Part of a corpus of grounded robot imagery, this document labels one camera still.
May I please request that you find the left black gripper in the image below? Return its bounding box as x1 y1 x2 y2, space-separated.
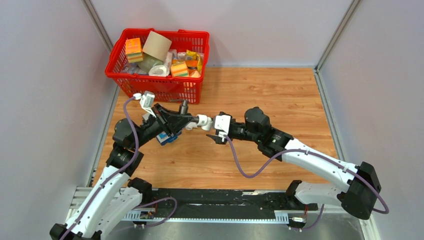
132 102 194 150

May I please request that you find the dark grey metal faucet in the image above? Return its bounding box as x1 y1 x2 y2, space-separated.
170 99 199 123

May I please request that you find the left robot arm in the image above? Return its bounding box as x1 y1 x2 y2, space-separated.
49 100 198 240

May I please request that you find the chrome faucet with white elbow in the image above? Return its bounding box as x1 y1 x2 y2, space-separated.
185 122 198 131

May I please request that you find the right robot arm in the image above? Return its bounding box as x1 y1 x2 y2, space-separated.
203 106 389 220

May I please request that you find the blue razor package box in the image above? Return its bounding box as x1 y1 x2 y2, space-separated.
156 130 182 146

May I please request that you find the white tape roll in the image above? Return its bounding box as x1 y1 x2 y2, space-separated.
148 64 170 77

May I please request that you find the orange striped sponge block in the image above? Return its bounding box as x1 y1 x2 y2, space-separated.
170 61 189 78

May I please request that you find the red plastic shopping basket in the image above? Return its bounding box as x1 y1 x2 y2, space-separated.
104 28 210 104

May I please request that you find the pale green tape roll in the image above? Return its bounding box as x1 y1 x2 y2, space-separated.
137 53 163 73

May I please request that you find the yellow snack packet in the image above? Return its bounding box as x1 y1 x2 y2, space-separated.
185 50 203 73

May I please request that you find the brown cardboard tape roll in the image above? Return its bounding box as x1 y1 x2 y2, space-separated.
142 31 172 61

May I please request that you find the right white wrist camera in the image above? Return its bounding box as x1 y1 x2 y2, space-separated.
213 114 232 139

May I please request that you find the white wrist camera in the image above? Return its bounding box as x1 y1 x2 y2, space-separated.
213 114 232 139
132 90 156 117

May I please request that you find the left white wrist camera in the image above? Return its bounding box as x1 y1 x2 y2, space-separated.
132 90 156 117

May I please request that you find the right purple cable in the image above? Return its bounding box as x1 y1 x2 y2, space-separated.
223 135 390 232

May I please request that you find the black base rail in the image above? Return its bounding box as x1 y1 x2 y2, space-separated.
141 188 318 220

